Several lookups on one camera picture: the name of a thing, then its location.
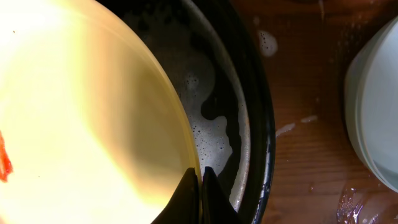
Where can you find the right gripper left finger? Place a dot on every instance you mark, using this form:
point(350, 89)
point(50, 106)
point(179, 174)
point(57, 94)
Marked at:
point(183, 206)

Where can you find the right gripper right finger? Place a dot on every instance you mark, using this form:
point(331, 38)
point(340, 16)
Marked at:
point(216, 207)

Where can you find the yellow plate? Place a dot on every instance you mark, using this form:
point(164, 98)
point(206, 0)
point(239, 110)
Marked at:
point(92, 125)

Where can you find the light blue plate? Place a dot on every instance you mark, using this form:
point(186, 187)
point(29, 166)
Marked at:
point(370, 103)

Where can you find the round black tray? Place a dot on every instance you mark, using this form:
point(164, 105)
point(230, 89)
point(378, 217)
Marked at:
point(209, 57)

